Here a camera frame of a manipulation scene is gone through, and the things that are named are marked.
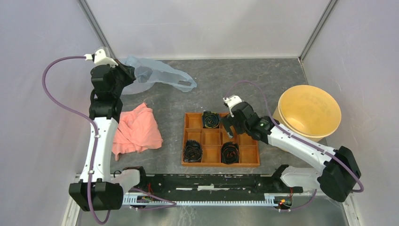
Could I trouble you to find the translucent blue plastic trash bag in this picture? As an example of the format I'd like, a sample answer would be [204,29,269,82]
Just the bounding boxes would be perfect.
[121,56,197,95]

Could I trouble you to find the orange wooden divided tray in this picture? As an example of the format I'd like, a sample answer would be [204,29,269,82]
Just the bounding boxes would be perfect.
[181,113,260,168]

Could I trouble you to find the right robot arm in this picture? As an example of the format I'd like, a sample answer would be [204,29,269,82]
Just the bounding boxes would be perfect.
[221,96,364,202]

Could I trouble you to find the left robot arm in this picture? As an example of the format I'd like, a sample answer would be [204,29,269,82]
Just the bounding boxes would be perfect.
[69,60,148,211]

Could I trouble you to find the yellow plastic trash bin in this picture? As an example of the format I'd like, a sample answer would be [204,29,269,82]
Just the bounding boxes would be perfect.
[272,85,342,142]

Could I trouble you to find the black orange rolled tie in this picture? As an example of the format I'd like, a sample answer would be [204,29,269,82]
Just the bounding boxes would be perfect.
[221,141,239,165]

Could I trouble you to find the black rolled tie left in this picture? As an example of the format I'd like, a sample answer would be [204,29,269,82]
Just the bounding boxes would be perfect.
[183,139,203,163]

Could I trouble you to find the pink cloth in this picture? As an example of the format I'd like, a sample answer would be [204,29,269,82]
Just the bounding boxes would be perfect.
[112,102,163,161]

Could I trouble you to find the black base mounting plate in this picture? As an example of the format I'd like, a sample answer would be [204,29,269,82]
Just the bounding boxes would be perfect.
[130,173,303,202]

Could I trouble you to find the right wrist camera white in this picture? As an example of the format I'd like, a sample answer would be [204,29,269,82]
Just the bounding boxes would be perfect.
[223,95,243,117]

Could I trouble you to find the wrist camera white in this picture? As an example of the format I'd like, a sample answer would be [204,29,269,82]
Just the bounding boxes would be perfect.
[84,47,119,68]
[223,95,243,117]

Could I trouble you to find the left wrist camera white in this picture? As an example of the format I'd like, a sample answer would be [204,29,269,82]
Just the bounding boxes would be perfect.
[84,47,119,68]

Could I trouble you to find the white slotted cable duct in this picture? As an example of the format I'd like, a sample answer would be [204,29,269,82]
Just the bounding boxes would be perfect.
[122,193,292,208]

